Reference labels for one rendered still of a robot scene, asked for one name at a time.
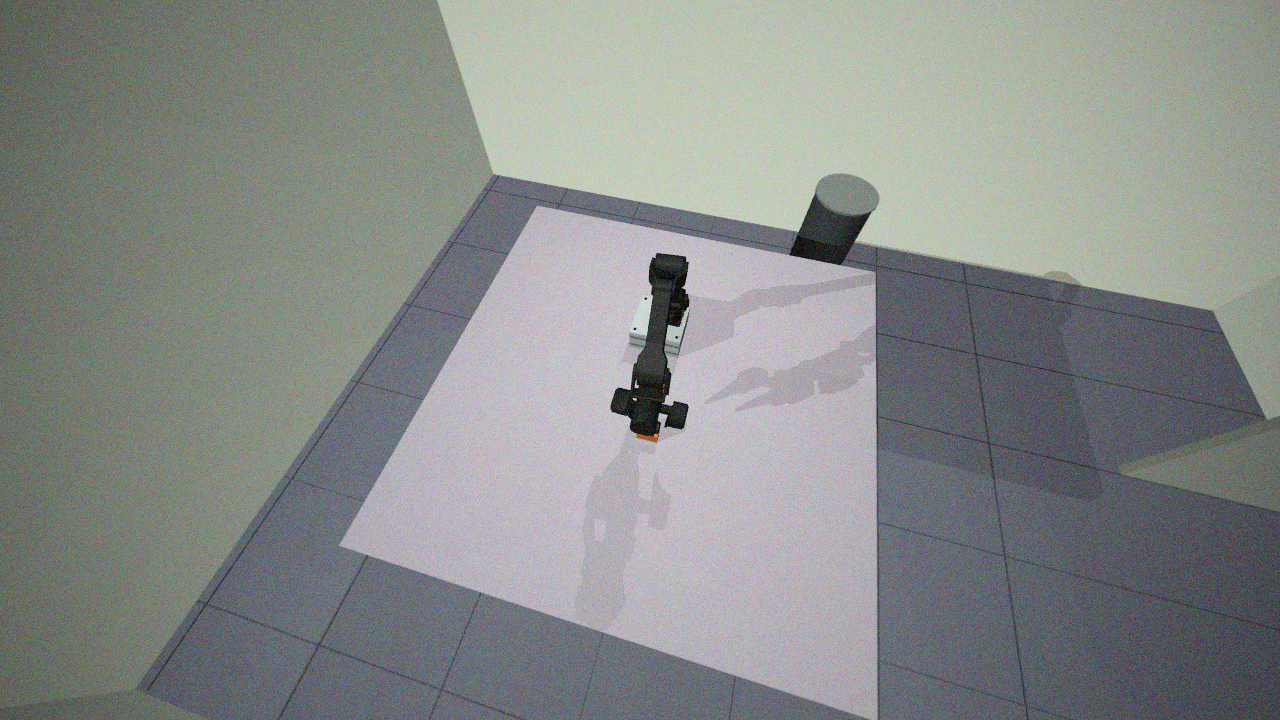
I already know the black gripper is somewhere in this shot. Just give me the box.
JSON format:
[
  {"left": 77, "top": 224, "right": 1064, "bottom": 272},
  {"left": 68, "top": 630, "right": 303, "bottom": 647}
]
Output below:
[{"left": 611, "top": 388, "right": 689, "bottom": 429}]

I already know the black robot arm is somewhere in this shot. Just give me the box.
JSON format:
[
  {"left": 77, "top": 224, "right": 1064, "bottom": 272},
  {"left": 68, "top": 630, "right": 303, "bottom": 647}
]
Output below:
[{"left": 630, "top": 252, "right": 690, "bottom": 437}]

